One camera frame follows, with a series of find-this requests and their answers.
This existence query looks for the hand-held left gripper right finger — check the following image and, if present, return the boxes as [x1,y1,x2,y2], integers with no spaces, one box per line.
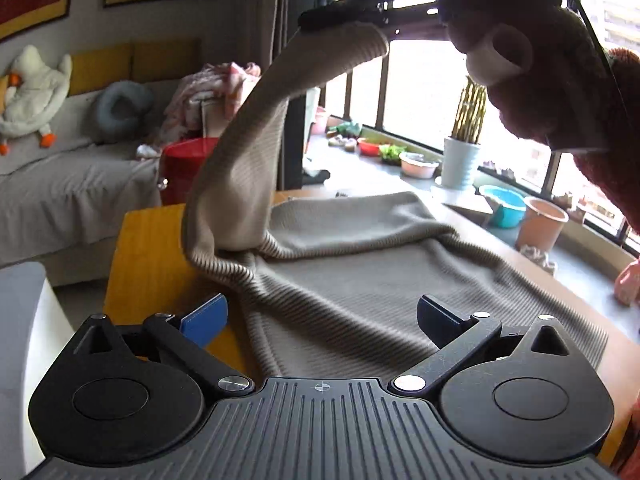
[390,294,573,401]

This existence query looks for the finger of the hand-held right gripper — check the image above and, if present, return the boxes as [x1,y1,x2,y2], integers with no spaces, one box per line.
[298,2,391,31]

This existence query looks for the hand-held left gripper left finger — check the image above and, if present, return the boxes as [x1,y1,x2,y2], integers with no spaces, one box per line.
[75,292,256,401]

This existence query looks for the grey striped sweater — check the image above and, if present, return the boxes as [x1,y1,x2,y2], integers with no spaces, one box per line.
[181,22,610,378]

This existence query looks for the pile of pink clothes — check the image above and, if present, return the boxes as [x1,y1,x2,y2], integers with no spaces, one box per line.
[162,61,262,142]

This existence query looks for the person's right hand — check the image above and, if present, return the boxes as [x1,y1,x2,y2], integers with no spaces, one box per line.
[440,0,613,153]

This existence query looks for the small brown stool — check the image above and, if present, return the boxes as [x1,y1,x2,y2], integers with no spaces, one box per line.
[432,185,493,226]

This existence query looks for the beige curtain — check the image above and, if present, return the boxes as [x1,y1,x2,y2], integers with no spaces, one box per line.
[270,0,326,191]

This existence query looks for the blue basin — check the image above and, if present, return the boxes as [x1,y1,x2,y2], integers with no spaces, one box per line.
[478,185,528,228]

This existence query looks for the pink bucket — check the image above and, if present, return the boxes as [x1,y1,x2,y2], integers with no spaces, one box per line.
[517,196,570,252]

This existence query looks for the red plastic bucket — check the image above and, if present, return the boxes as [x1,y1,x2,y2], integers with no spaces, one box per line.
[159,136,221,207]

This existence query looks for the pink and white bowl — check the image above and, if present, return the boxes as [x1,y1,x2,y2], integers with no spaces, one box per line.
[399,151,441,180]

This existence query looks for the potted palm in white pot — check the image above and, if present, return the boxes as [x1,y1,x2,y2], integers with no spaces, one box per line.
[441,75,488,191]

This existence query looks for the yellow back cushion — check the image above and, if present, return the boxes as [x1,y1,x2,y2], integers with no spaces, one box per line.
[132,39,198,83]
[67,42,135,96]

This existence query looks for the white marble side table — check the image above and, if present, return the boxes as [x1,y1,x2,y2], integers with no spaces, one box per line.
[0,261,76,480]

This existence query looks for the grey covered sofa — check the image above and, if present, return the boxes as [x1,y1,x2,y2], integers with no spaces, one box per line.
[0,40,261,286]

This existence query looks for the pink object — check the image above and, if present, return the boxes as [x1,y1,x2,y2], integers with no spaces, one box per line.
[615,259,640,306]

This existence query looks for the blue-grey neck pillow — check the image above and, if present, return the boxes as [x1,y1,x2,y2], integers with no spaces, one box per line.
[95,81,155,143]

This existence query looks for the white goose plush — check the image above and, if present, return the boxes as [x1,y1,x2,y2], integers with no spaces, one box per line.
[0,45,73,156]

